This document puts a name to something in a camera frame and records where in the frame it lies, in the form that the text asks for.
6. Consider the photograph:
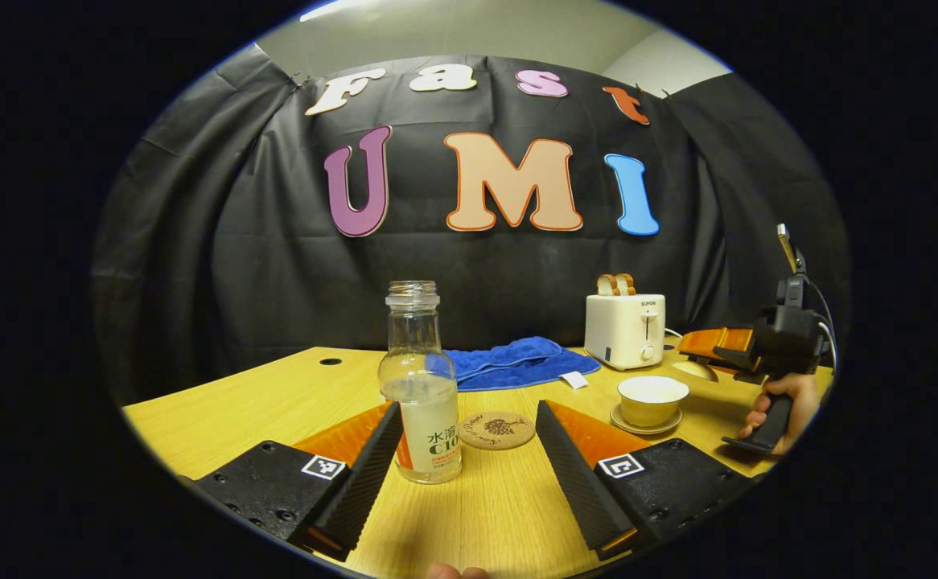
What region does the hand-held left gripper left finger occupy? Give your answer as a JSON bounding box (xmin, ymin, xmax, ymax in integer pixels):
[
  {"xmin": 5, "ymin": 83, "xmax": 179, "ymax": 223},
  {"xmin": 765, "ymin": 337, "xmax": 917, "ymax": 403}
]
[{"xmin": 183, "ymin": 400, "xmax": 404, "ymax": 562}]

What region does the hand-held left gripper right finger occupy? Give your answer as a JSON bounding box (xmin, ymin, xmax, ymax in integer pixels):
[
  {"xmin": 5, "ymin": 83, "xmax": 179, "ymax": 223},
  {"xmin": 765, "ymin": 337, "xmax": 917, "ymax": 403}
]
[{"xmin": 535, "ymin": 400, "xmax": 759, "ymax": 561}]

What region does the pale yellow teacup lid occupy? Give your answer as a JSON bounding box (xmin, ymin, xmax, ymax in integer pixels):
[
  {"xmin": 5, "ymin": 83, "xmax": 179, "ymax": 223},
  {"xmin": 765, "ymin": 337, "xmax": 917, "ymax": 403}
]
[{"xmin": 672, "ymin": 359, "xmax": 719, "ymax": 383}]

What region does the pale yellow teacup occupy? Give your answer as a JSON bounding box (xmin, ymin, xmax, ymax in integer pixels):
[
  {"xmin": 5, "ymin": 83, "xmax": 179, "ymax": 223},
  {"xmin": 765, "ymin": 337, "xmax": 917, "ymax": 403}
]
[{"xmin": 618, "ymin": 376, "xmax": 689, "ymax": 428}]

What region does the clear water bottle white label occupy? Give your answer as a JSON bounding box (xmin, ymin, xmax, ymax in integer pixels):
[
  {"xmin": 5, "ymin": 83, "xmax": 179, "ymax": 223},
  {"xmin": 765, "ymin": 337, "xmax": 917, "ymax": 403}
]
[{"xmin": 378, "ymin": 281, "xmax": 463, "ymax": 485}]

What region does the round cork coaster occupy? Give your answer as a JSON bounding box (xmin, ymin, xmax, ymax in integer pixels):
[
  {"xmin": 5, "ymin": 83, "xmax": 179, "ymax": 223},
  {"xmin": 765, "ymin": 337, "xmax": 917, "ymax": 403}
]
[{"xmin": 459, "ymin": 412, "xmax": 536, "ymax": 450}]

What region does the white toaster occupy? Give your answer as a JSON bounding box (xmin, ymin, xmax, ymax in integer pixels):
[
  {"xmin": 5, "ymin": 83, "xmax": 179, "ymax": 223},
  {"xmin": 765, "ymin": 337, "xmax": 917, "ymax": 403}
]
[{"xmin": 584, "ymin": 294, "xmax": 666, "ymax": 372}]

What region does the pale yellow saucer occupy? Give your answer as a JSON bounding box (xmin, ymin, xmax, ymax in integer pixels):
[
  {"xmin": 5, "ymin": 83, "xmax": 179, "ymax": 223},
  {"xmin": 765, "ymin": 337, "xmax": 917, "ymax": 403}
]
[{"xmin": 611, "ymin": 402, "xmax": 683, "ymax": 436}]

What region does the blue towel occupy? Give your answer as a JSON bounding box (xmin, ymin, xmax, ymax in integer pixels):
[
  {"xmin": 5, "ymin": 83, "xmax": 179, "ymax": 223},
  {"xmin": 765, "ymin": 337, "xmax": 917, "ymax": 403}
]
[{"xmin": 425, "ymin": 336, "xmax": 602, "ymax": 392}]

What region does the black backdrop cloth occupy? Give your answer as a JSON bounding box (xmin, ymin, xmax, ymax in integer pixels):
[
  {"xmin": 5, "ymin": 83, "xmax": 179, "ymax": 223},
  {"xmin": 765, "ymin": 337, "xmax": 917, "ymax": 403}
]
[{"xmin": 91, "ymin": 44, "xmax": 852, "ymax": 407}]

